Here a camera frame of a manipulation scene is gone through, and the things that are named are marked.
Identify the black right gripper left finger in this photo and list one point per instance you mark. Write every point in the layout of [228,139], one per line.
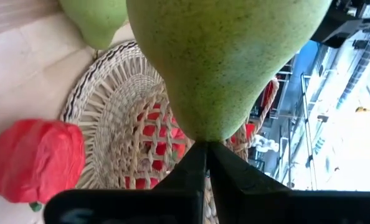
[194,174]

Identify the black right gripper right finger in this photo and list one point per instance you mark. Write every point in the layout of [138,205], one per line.
[231,180]

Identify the red apple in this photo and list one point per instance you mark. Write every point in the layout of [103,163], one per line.
[154,132]

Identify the yellow-green pear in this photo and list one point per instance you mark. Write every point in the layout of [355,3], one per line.
[222,62]

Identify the red bell pepper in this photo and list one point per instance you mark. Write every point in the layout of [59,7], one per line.
[35,161]

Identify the white robot figure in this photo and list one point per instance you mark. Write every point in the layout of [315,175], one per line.
[264,143]

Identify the stack of red bins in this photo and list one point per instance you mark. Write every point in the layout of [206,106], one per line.
[267,93]

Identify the round woven placemat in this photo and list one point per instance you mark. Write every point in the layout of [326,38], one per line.
[110,93]

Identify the large green lime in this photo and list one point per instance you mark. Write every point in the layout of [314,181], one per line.
[94,21]

